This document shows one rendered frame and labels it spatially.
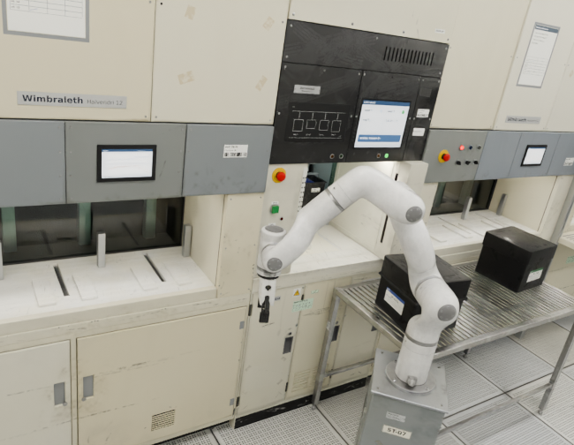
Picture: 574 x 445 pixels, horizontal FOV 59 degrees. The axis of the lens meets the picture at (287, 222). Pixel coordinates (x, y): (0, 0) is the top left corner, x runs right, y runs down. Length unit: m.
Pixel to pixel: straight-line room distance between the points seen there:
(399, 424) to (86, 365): 1.21
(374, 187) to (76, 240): 1.38
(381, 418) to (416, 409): 0.14
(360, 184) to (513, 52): 1.57
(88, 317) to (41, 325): 0.16
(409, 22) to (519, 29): 0.76
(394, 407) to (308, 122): 1.15
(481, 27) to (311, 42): 0.97
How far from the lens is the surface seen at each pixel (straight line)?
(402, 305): 2.32
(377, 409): 2.01
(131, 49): 1.77
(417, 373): 1.99
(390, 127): 2.41
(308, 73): 2.07
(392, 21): 2.30
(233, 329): 2.36
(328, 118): 2.17
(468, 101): 2.77
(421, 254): 1.73
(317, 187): 2.92
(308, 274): 2.43
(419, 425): 2.04
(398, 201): 1.58
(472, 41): 2.69
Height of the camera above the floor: 1.95
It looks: 22 degrees down
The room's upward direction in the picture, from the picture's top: 9 degrees clockwise
